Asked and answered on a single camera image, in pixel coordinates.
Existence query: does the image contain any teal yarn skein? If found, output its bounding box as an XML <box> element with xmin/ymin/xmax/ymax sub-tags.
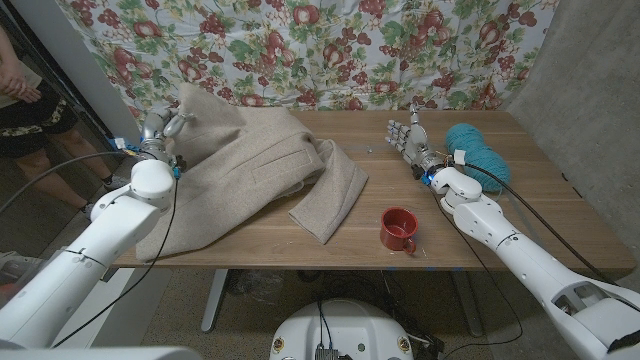
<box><xmin>444</xmin><ymin>122</ymin><xmax>512</xmax><ymax>194</ymax></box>

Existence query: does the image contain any white table leg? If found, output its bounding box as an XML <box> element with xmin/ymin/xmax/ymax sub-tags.
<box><xmin>200</xmin><ymin>268</ymin><xmax>229</xmax><ymax>334</ymax></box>
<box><xmin>452</xmin><ymin>269</ymin><xmax>485</xmax><ymax>338</ymax></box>

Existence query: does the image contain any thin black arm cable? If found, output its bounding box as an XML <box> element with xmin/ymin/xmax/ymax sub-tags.
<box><xmin>431</xmin><ymin>192</ymin><xmax>524</xmax><ymax>357</ymax></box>
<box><xmin>52</xmin><ymin>172</ymin><xmax>180</xmax><ymax>349</ymax></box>

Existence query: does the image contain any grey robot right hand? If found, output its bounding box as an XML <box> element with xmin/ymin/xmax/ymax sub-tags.
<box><xmin>385</xmin><ymin>103</ymin><xmax>444</xmax><ymax>179</ymax></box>

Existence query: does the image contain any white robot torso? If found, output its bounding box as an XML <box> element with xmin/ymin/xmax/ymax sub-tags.
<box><xmin>268</xmin><ymin>298</ymin><xmax>415</xmax><ymax>360</ymax></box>

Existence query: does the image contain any beige wool coat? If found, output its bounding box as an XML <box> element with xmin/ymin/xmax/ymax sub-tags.
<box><xmin>134</xmin><ymin>82</ymin><xmax>370</xmax><ymax>263</ymax></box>

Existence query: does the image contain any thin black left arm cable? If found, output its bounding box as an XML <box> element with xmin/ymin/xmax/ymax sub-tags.
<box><xmin>52</xmin><ymin>172</ymin><xmax>180</xmax><ymax>349</ymax></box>

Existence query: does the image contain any red enamel cup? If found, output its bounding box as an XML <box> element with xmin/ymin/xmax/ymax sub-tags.
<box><xmin>379</xmin><ymin>206</ymin><xmax>420</xmax><ymax>256</ymax></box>

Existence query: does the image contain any floral fruit print backdrop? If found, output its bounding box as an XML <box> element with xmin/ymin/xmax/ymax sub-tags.
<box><xmin>54</xmin><ymin>0</ymin><xmax>560</xmax><ymax>145</ymax></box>

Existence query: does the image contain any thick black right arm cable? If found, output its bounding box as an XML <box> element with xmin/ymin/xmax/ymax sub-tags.
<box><xmin>464</xmin><ymin>162</ymin><xmax>619</xmax><ymax>287</ymax></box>

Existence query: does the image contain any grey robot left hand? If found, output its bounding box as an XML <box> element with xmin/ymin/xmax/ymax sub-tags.
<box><xmin>138</xmin><ymin>107</ymin><xmax>196</xmax><ymax>164</ymax></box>

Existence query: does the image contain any person in black shorts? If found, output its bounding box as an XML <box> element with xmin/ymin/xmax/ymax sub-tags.
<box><xmin>0</xmin><ymin>24</ymin><xmax>130</xmax><ymax>221</ymax></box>

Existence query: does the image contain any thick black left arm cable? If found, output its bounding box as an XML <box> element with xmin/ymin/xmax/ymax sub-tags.
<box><xmin>0</xmin><ymin>150</ymin><xmax>135</xmax><ymax>214</ymax></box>

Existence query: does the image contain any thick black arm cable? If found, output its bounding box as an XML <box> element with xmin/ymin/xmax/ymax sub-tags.
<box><xmin>464</xmin><ymin>162</ymin><xmax>619</xmax><ymax>287</ymax></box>
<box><xmin>0</xmin><ymin>150</ymin><xmax>135</xmax><ymax>214</ymax></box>

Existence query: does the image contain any clear plastic bag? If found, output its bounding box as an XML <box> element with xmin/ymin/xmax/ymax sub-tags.
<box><xmin>234</xmin><ymin>269</ymin><xmax>287</xmax><ymax>302</ymax></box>

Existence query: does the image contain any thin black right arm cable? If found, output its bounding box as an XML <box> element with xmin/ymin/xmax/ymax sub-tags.
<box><xmin>431</xmin><ymin>192</ymin><xmax>524</xmax><ymax>357</ymax></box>

